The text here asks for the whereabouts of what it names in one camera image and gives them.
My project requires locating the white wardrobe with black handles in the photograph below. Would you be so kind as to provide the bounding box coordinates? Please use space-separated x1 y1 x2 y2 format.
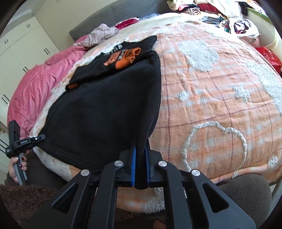
0 16 61 168

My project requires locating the black IKISS sweatshirt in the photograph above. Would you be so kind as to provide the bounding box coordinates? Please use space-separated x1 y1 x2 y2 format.
36 36 162 189

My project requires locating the red plastic bag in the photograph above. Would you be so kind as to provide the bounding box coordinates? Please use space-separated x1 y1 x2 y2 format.
256 47 281 74

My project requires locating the orange white plaid blanket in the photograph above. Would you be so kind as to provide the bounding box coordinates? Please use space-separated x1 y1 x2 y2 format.
30 16 282 215

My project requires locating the grey quilted headboard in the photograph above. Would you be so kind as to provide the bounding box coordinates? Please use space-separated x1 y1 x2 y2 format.
69 0 171 41

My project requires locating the person's left hand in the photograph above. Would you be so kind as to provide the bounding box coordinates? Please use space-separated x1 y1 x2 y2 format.
8 150 30 184

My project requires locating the mauve crumpled garment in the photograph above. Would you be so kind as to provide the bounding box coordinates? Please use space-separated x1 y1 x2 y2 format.
73 23 119 48

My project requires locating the pink duvet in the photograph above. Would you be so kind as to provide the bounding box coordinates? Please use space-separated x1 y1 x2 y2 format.
7 44 89 138

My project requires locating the pile of mixed clothes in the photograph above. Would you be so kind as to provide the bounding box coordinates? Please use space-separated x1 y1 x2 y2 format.
166 1 243 20

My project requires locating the floral bag of clothes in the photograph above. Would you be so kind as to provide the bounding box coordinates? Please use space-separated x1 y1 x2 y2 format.
219 18 260 48

